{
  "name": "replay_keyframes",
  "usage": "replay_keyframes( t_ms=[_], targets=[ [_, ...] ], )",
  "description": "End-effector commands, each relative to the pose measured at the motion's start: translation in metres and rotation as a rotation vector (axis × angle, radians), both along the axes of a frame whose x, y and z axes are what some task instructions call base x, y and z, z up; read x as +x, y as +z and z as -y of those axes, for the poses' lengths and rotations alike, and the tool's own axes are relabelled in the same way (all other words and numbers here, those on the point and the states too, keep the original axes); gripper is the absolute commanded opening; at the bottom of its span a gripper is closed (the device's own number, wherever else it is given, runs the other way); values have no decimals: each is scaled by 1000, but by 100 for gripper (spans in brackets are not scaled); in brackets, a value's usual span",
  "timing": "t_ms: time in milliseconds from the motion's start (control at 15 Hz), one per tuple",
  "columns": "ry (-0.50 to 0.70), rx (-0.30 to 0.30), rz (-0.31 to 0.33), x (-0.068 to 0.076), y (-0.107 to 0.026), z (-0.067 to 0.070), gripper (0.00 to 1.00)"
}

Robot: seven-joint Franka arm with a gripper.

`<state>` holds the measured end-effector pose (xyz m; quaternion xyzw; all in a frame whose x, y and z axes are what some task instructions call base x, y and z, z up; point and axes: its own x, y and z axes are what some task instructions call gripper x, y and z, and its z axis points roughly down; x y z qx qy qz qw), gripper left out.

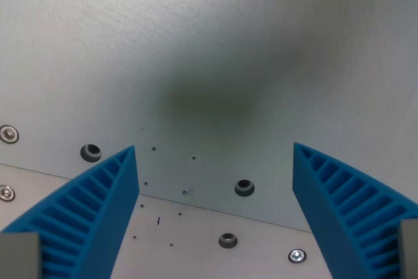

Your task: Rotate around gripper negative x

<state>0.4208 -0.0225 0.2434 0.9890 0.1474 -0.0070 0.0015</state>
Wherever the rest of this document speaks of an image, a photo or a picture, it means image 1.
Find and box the silver hex socket screw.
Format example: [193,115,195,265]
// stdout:
[0,124,20,144]
[0,185,16,202]

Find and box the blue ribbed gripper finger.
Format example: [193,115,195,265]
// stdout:
[292,142,418,279]
[0,144,140,279]

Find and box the silver torx screw with washer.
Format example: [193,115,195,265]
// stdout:
[288,248,307,264]

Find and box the grey finger mount block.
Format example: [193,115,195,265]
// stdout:
[0,231,42,279]
[398,219,418,279]

